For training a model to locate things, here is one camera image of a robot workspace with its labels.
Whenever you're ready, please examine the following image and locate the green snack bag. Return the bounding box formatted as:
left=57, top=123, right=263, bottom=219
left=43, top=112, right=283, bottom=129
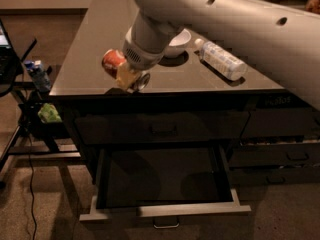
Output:
left=38, top=103, right=62, bottom=123

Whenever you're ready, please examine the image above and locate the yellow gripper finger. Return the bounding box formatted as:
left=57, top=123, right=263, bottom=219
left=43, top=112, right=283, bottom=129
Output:
left=116, top=62, right=142, bottom=90

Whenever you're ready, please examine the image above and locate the orange coke can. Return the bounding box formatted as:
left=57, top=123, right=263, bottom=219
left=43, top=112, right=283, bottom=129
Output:
left=101, top=48, right=152, bottom=92

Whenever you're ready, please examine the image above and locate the blue water bottle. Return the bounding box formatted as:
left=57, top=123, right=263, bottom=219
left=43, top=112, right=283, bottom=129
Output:
left=24, top=60, right=51, bottom=93

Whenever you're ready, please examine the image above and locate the black side stand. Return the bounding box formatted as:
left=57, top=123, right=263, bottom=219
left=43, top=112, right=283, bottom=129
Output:
left=0, top=37, right=82, bottom=185

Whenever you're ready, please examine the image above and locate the dark cabinet with drawers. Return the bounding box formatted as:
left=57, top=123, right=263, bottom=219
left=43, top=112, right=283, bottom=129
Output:
left=50, top=0, right=320, bottom=169

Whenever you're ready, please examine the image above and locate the jar of snacks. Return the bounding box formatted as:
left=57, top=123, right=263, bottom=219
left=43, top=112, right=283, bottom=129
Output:
left=305, top=0, right=320, bottom=14

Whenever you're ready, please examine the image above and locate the black power cable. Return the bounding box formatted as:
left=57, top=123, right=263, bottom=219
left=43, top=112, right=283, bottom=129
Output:
left=20, top=60, right=43, bottom=240

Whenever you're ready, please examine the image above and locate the black laptop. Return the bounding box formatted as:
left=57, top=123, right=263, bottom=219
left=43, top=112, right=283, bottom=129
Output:
left=0, top=19, right=17, bottom=82

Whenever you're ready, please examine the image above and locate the white ceramic bowl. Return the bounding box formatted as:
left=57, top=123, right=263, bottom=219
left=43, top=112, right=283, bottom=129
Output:
left=164, top=29, right=191, bottom=58

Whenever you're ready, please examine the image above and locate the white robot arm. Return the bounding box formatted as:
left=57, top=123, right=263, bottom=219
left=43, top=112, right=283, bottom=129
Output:
left=122, top=0, right=320, bottom=110

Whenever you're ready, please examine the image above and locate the clear plastic water bottle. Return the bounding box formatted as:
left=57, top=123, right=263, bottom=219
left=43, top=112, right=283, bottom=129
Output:
left=194, top=39, right=248, bottom=81

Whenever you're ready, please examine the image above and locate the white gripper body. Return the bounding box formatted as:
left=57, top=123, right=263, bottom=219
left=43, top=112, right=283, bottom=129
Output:
left=122, top=29, right=163, bottom=71

